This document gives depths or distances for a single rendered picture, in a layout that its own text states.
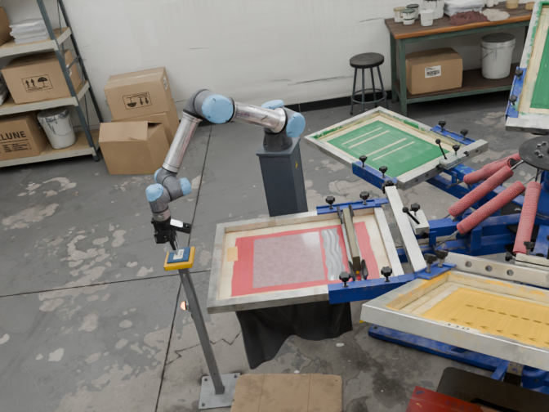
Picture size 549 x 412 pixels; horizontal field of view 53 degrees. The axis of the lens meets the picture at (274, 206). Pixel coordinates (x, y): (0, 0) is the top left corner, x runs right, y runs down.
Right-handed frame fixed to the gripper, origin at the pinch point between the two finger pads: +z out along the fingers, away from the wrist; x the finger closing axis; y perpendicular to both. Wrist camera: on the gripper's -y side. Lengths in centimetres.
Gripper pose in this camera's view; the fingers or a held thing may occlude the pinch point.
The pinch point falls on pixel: (177, 252)
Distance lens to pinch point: 258.7
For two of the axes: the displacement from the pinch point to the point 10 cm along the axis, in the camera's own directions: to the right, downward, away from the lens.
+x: 0.2, 5.4, -8.4
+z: 1.4, 8.3, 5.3
